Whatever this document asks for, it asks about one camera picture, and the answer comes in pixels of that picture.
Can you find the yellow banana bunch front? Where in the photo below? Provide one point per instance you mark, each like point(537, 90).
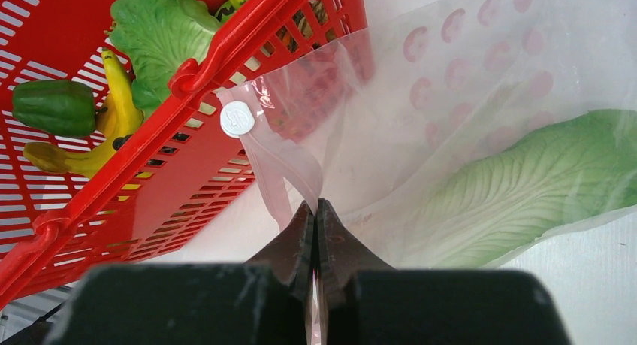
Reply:
point(118, 120)

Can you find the red plastic shopping basket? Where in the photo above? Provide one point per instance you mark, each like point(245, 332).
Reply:
point(68, 204)

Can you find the green bell pepper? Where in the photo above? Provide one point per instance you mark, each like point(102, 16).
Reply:
point(58, 107)

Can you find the clear zip top bag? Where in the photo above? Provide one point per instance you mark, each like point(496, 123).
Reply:
point(376, 121)

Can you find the white bag zipper slider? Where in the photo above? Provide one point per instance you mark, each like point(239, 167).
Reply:
point(236, 119)

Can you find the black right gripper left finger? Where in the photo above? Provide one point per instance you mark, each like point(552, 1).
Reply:
point(284, 312)

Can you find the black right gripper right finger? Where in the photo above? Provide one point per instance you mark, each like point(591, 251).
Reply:
point(339, 256)

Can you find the green lettuce leaf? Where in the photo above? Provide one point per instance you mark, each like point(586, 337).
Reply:
point(158, 36)

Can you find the green napa cabbage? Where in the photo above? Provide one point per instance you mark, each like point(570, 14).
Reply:
point(553, 176)

